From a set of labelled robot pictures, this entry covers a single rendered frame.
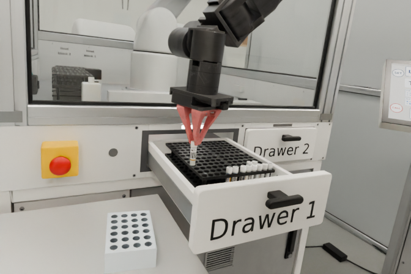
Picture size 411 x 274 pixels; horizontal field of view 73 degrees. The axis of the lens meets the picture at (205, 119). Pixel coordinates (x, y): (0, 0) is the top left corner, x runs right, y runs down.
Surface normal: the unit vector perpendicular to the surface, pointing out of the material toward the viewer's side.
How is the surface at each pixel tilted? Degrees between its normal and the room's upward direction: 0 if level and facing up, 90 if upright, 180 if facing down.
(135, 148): 90
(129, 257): 90
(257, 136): 90
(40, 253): 0
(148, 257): 90
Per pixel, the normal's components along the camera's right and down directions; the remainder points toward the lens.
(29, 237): 0.10, -0.97
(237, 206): 0.44, 0.23
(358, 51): -0.87, 0.02
